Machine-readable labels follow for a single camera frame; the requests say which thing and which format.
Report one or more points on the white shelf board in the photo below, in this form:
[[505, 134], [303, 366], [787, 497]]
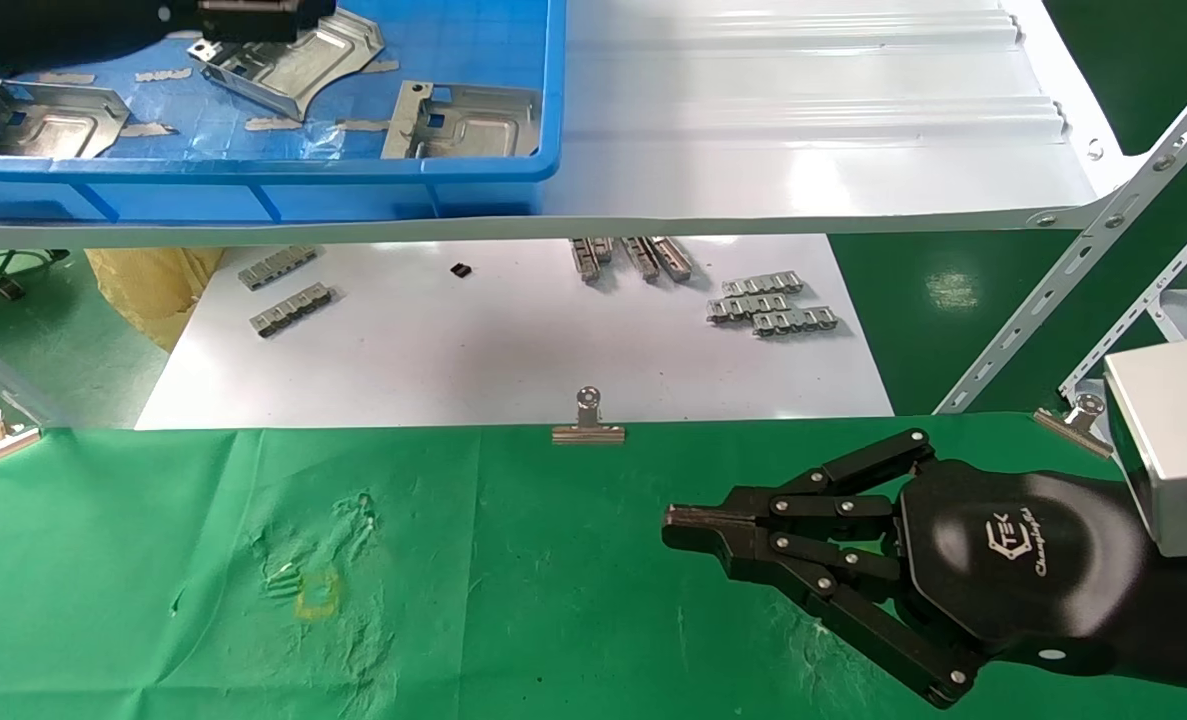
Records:
[[803, 130]]

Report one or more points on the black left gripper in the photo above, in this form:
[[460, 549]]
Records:
[[83, 30]]

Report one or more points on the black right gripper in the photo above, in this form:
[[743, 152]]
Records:
[[1023, 560]]

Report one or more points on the grey tape strip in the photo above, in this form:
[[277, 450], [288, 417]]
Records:
[[163, 76], [273, 124], [185, 35], [363, 126], [385, 67], [148, 130], [66, 78]]

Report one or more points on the yellow plastic bag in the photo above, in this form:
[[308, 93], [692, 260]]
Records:
[[148, 290]]

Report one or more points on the stamped sheet metal bracket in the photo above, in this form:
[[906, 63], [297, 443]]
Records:
[[323, 60], [473, 125], [53, 125]]

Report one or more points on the blue plastic bin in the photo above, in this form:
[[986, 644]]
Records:
[[253, 190]]

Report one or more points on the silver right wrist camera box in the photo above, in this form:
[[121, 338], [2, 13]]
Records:
[[1173, 440]]

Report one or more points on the green table cloth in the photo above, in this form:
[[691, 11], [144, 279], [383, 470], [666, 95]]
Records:
[[453, 580]]

